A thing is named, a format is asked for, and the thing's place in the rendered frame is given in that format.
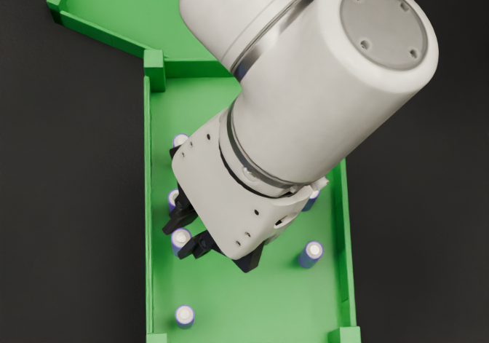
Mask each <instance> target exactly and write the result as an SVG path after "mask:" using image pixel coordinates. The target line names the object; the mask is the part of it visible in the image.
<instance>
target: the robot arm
mask: <svg viewBox="0 0 489 343"><path fill-rule="evenodd" d="M178 6H179V12H180V16H181V17H182V19H183V22H184V23H185V24H186V27H187V28H188V29H189V31H190V32H192V34H193V35H194V36H195V37H196V38H197V39H198V41H199V42H200V43H201V44H202V45H203V46H204V47H205V48H206V49H207V50H208V51H209V52H210V53H211V54H212V55H213V56H214V57H215V58H216V59H217V60H218V61H219V62H220V63H221V64H222V65H223V66H224V67H225V68H226V69H227V70H228V71H229V72H230V73H231V74H232V75H233V76H234V77H235V78H236V80H237V81H238V83H239V84H240V86H241V88H242V91H241V92H240V94H238V96H237V97H236V98H235V99H234V101H233V102H232V103H231V105H230V106H229V107H227V108H226V109H224V110H222V111H221V112H219V113H218V114H216V115H215V116H214V117H213V118H211V119H210V120H209V121H207V122H206V123H205V124H203V125H202V126H201V127H200V128H199V129H198V130H197V131H196V132H195V133H193V134H192V135H191V136H190V137H189V138H188V139H187V140H186V141H185V142H184V143H183V144H181V145H178V146H176V147H173V148H171V149H170V156H171V159H172V170H173V173H174V174H175V177H176V180H177V183H178V194H179V195H178V196H177V197H176V198H175V208H174V209H173V210H172V211H171V212H170V214H169V217H170V218H171V219H170V220H169V221H168V222H167V223H166V225H165V226H164V227H163V228H162V231H163V232H164V234H166V235H169V234H171V233H173V232H174V231H175V230H176V229H178V228H183V227H185V226H187V225H189V224H191V223H192V222H193V221H194V220H195V219H196V218H197V217H198V216H199V217H200V219H201V220H202V222H203V223H204V225H205V226H206V228H207V230H205V231H203V232H201V233H199V234H197V235H195V236H193V237H192V238H191V239H190V240H189V241H188V242H187V243H186V244H185V245H184V246H183V247H182V248H181V249H180V250H179V251H178V257H179V259H180V260H181V259H184V258H185V257H187V256H190V255H191V254H193V256H194V258H195V259H198V258H200V257H201V256H203V255H205V254H206V253H208V252H210V251H211V250H212V249H213V250H214V251H217V252H218V253H220V254H222V255H224V256H226V257H229V258H231V260H232V261H233V262H234V263H235V264H236V265H237V266H238V267H239V268H240V269H241V270H242V271H243V272H244V273H248V272H249V271H251V270H253V269H254V268H256V267H258V264H259V261H260V258H261V254H262V250H263V246H264V245H268V244H269V243H270V242H272V241H273V240H275V239H276V238H278V236H280V235H281V233H283V231H285V230H286V228H288V227H289V225H290V224H291V223H292V222H293V221H294V219H295V218H296V217H297V216H298V214H299V213H300V212H301V211H302V209H303V208H304V206H305V205H306V203H307V202H308V200H309V198H310V196H311V194H312V192H313V191H314V192H315V191H319V190H320V189H322V188H324V187H325V186H326V185H327V184H328V183H329V181H328V179H327V177H326V176H325V175H326V174H328V173H329V172H330V171H331V170H332V169H333V168H334V167H335V166H336V165H337V164H338V163H339V162H340V161H342V160H343V159H344V158H345V157H346V156H347V155H348V154H350V153H351V152H352V151H353V150H354V149H355V148H357V147H358V145H360V144H361V142H363V141H364V140H365V139H366V138H367V137H368V136H369V135H371V134H372V133H373V132H374V131H375V130H376V129H378V128H379V127H380V126H381V125H382V124H383V123H384V122H385V121H386V120H387V119H388V118H389V117H390V116H392V115H393V114H394V113H395V112H396V111H397V110H398V109H400V108H401V107H402V106H403V105H404V104H405V103H407V102H408V101H409V100H410V99H411V98H412V97H413V96H414V95H415V94H416V93H417V92H418V91H419V90H421V89H422V88H423V87H424V86H425V85H426V84H427V83H428V82H429V81H430V79H431V78H432V77H433V75H434V72H435V71H436V69H437V63H438V55H439V51H438V43H437V37H436V35H435V33H434V29H433V28H432V25H431V23H430V22H429V19H428V18H427V16H426V15H425V13H424V12H423V10H422V9H421V8H420V7H419V6H418V5H417V4H416V2H415V1H414V0H179V5H178Z"/></svg>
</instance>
